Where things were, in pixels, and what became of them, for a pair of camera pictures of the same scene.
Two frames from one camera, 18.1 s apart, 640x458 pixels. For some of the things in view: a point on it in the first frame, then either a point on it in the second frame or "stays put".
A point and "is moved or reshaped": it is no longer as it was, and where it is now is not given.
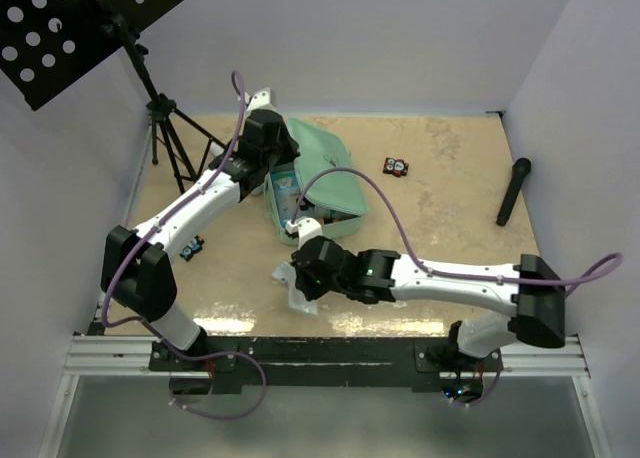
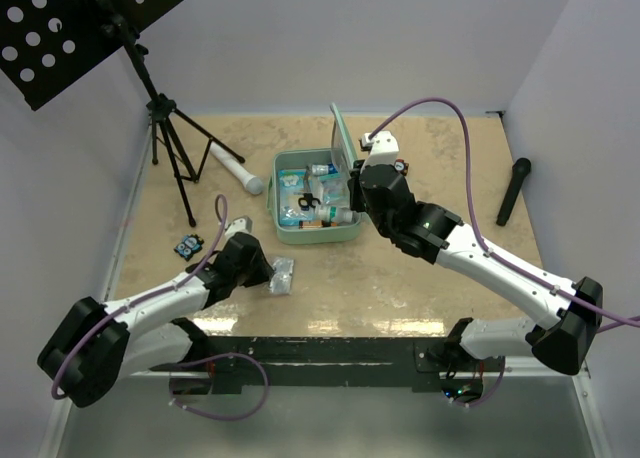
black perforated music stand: [51, 29] stays put
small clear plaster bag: [286, 273] is moved or reshaped
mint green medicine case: [321, 183] is moved or reshaped
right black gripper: [310, 291] → [355, 187]
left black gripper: [292, 146] → [264, 270]
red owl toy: [397, 167] stays put
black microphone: [520, 170] stays put
